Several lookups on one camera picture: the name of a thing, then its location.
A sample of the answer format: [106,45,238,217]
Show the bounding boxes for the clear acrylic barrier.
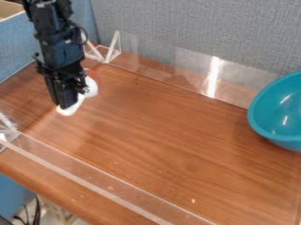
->
[0,113,216,225]
[84,31,279,108]

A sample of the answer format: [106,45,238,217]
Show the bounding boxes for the blue partition panel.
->
[0,0,97,83]

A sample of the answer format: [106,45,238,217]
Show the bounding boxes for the teal blue bowl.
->
[247,70,301,153]

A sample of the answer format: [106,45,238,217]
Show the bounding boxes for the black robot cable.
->
[65,20,89,47]

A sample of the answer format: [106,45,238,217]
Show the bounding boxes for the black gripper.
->
[33,39,89,109]

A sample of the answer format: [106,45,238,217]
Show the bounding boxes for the clear acrylic back barrier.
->
[84,31,279,108]

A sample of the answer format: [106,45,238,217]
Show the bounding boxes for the clear acrylic front barrier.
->
[0,113,216,225]

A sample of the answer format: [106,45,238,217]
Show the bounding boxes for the white brown toy mushroom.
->
[56,76,98,116]

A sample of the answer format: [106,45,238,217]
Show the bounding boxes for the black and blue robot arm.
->
[22,0,88,110]

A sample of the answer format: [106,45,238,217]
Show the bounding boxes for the black cable on floor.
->
[10,195,42,225]

